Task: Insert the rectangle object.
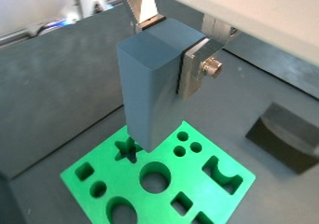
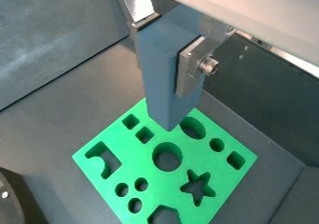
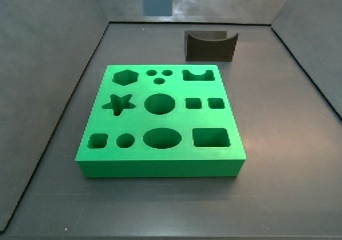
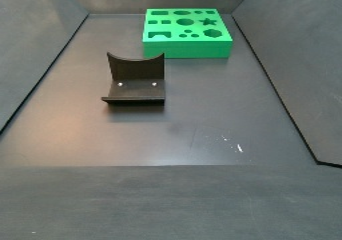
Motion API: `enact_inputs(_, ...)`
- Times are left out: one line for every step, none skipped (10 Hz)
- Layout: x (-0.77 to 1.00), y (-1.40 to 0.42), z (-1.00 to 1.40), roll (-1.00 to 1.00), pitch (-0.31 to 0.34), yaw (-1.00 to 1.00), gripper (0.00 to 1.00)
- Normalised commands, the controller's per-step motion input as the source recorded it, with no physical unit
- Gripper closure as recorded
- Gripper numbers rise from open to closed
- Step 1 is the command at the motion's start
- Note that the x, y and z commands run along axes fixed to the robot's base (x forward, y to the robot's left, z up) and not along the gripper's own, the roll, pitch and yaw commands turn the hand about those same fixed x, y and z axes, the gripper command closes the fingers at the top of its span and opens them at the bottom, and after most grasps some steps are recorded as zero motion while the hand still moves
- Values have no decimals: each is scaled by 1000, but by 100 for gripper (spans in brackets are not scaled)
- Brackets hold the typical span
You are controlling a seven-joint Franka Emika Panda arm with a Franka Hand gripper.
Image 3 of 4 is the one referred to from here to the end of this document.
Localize green shape sorter block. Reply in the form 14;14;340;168
75;65;246;178

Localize dark brown arch-cut block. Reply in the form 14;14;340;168
184;30;239;62

